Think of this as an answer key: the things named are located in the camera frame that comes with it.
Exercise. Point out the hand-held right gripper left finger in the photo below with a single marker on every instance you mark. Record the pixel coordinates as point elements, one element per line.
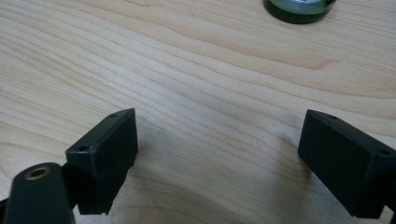
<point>102,161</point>

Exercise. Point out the dark green round container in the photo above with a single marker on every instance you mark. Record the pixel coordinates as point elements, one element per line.
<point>299,11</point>

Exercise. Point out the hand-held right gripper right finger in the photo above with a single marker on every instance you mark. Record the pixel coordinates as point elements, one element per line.
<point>345,165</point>

